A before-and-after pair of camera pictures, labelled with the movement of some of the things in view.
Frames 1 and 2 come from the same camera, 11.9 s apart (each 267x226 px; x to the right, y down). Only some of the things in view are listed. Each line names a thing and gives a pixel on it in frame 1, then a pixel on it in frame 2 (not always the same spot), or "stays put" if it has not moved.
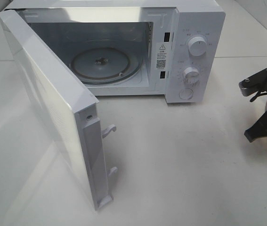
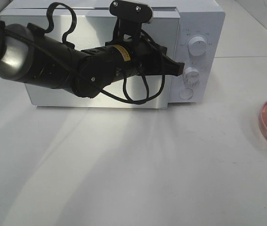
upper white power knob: [197, 46] stays put
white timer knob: [190, 75] stays put
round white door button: [186, 93] stays put
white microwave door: [72, 115] -> [94, 29]
